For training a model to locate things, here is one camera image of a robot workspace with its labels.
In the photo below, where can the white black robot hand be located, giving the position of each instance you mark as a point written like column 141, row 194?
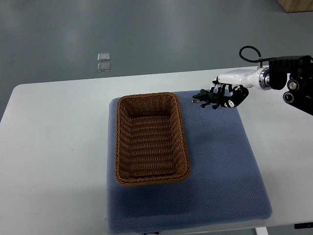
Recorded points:
column 237, row 82

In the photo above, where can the dark crocodile toy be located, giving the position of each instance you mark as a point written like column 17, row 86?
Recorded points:
column 208, row 98

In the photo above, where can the brown wicker basket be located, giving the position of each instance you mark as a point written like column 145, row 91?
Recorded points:
column 150, row 141

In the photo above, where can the wooden box corner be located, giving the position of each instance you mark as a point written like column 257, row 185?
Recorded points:
column 293, row 6

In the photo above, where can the blue fabric mat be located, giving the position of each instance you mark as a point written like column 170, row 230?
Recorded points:
column 224, row 184

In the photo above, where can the upper floor socket plate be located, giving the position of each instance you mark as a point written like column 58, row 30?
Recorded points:
column 104, row 56

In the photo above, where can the white table leg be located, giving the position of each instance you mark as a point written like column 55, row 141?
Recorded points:
column 261, row 231

